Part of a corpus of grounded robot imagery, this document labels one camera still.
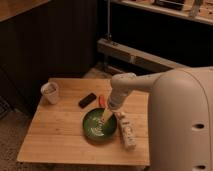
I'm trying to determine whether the green ceramic bowl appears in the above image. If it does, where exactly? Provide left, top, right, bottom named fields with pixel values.
left=82, top=108, right=117, bottom=142

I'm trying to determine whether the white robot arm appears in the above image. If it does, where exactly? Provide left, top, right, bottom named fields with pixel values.
left=108, top=66, right=213, bottom=171

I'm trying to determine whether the orange red small object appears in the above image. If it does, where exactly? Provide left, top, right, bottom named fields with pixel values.
left=99, top=95, right=106, bottom=108

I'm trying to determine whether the black rectangular remote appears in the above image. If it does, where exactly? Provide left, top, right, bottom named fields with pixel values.
left=78, top=93, right=97, bottom=108

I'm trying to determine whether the white lotion bottle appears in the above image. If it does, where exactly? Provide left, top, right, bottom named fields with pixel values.
left=116, top=112, right=136, bottom=150

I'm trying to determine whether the wooden square table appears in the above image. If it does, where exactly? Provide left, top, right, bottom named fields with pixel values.
left=17, top=78, right=149, bottom=165

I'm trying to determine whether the white paper cup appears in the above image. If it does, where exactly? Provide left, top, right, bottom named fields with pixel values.
left=41, top=82, right=59, bottom=104

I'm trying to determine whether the grey metal shelf beam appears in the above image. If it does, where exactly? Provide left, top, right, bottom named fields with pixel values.
left=97, top=38, right=184, bottom=72

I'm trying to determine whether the upper wooden shelf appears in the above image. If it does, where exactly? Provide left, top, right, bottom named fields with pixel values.
left=111, top=0, right=213, bottom=26

